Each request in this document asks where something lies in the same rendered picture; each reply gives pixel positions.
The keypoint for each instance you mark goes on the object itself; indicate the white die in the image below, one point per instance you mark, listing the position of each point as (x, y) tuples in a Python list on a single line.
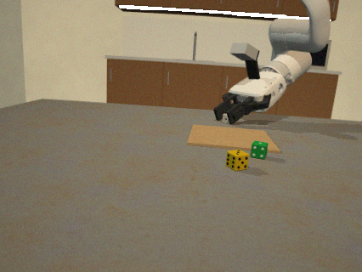
[(225, 119)]

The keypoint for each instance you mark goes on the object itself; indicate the green die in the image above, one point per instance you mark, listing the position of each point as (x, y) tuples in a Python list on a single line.
[(259, 149)]

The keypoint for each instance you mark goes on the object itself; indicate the tan mat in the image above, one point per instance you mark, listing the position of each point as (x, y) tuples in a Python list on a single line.
[(229, 138)]

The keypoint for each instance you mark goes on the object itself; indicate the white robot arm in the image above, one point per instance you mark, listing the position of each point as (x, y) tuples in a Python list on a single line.
[(288, 36)]

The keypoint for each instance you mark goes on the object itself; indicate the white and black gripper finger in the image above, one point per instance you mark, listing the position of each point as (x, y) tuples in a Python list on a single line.
[(246, 107), (225, 105)]

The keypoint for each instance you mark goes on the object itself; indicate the yellow die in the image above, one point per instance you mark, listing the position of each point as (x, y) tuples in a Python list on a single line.
[(237, 160)]

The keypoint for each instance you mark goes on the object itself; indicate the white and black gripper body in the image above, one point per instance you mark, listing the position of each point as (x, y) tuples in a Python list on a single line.
[(270, 82)]

